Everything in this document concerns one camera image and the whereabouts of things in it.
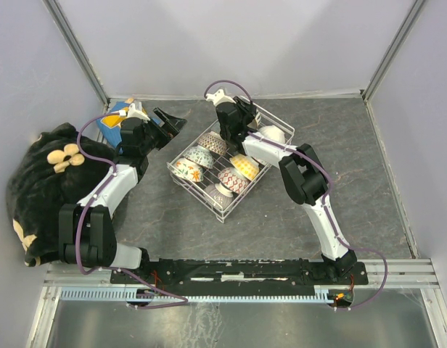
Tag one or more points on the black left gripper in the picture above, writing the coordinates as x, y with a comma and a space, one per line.
172, 127

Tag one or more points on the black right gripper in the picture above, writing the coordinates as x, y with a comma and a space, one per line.
248, 109

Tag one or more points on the white bowl teal leaf pattern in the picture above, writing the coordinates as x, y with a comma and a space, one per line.
255, 123

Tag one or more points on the white wire dish rack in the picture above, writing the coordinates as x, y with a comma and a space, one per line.
215, 175

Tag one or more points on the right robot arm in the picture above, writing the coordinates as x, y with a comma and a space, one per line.
305, 179

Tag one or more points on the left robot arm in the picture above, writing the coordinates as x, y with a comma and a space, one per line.
86, 233

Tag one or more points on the plain white ribbed bowl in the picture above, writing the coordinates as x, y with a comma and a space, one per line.
273, 133

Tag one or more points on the maroon tile pattern bowl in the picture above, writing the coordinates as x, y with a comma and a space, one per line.
213, 142

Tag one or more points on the white bowl orange flower pattern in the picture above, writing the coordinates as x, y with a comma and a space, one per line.
187, 170

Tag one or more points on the yellow sun pattern bowl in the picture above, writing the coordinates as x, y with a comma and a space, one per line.
246, 166

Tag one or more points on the grey striped bowl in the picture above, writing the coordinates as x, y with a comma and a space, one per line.
218, 196

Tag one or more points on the black plush flower blanket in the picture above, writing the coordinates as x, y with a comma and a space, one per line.
59, 168

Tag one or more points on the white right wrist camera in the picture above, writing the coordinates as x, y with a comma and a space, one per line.
218, 97

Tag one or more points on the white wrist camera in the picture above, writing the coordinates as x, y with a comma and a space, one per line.
134, 109
218, 97

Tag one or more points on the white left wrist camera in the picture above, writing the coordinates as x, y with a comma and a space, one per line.
134, 109

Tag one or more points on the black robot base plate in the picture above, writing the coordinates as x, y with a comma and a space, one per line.
233, 278

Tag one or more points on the aluminium frame rails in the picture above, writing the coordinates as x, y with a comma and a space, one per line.
434, 305

